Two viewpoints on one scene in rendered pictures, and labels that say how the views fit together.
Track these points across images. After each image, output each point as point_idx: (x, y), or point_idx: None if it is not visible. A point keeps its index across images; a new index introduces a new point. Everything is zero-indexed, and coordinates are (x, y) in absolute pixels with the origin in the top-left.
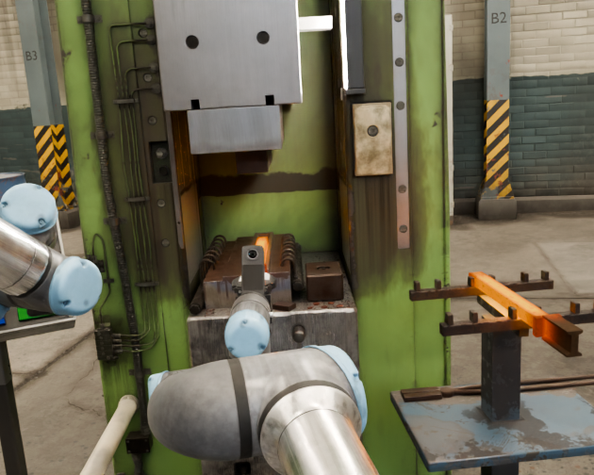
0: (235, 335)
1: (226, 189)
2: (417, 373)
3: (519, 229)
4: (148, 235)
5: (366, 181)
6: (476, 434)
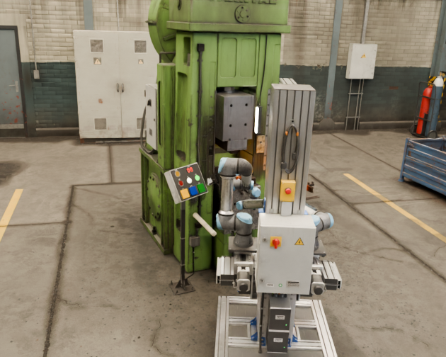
0: (255, 192)
1: None
2: None
3: None
4: (206, 169)
5: (257, 154)
6: None
